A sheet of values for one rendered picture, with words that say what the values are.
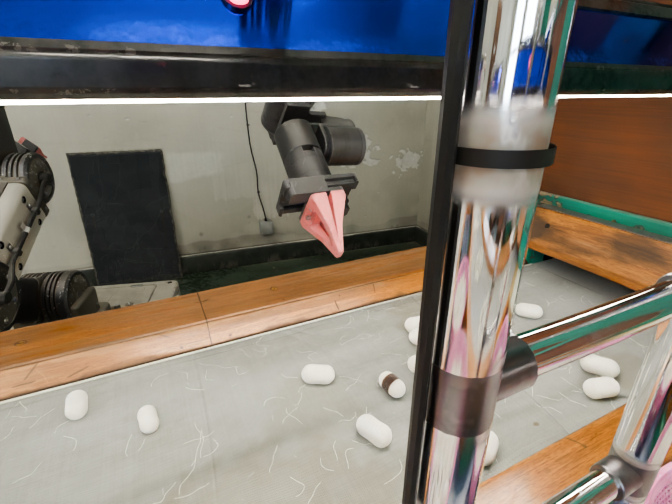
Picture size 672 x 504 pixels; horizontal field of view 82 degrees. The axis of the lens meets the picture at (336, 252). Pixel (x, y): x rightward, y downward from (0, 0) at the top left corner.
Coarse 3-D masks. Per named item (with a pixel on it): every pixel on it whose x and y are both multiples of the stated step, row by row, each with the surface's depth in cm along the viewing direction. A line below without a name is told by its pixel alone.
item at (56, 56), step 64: (0, 0) 14; (64, 0) 15; (128, 0) 16; (192, 0) 17; (256, 0) 18; (320, 0) 20; (384, 0) 21; (448, 0) 23; (640, 0) 32; (0, 64) 14; (64, 64) 15; (128, 64) 15; (192, 64) 16; (256, 64) 17; (320, 64) 19; (384, 64) 20; (576, 64) 26; (640, 64) 30
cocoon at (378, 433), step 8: (360, 416) 37; (368, 416) 37; (360, 424) 36; (368, 424) 36; (376, 424) 36; (384, 424) 36; (360, 432) 36; (368, 432) 36; (376, 432) 35; (384, 432) 35; (376, 440) 35; (384, 440) 35
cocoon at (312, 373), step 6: (306, 366) 43; (312, 366) 43; (318, 366) 43; (324, 366) 43; (330, 366) 43; (306, 372) 43; (312, 372) 43; (318, 372) 43; (324, 372) 42; (330, 372) 43; (306, 378) 43; (312, 378) 42; (318, 378) 42; (324, 378) 42; (330, 378) 43
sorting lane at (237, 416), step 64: (320, 320) 56; (384, 320) 56; (128, 384) 43; (192, 384) 43; (256, 384) 43; (320, 384) 43; (576, 384) 43; (0, 448) 36; (64, 448) 36; (128, 448) 36; (192, 448) 36; (256, 448) 36; (320, 448) 36; (384, 448) 36; (512, 448) 36
